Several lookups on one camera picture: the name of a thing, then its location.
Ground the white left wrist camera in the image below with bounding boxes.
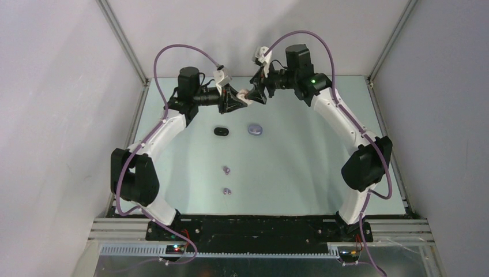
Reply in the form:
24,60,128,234
213,65,232,95

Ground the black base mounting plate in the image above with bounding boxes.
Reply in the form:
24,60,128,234
145,214,373,255

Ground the black earbud charging case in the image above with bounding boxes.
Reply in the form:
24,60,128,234
213,127,230,137

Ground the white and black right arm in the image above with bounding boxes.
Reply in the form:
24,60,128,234
245,44,393,241

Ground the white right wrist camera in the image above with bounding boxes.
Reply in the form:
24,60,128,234
252,46,272,77

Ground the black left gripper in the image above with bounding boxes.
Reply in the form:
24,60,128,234
193,84,247,115

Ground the purple earbud charging case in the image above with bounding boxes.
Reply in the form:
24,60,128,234
247,124,263,136

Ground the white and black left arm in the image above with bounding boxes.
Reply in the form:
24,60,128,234
111,65,248,240

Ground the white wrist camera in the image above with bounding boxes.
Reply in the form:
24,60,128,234
213,65,232,95
252,46,272,77

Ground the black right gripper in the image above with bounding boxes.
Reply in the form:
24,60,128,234
244,61,297,105

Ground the white earbud charging case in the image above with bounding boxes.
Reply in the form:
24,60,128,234
236,89,254,105

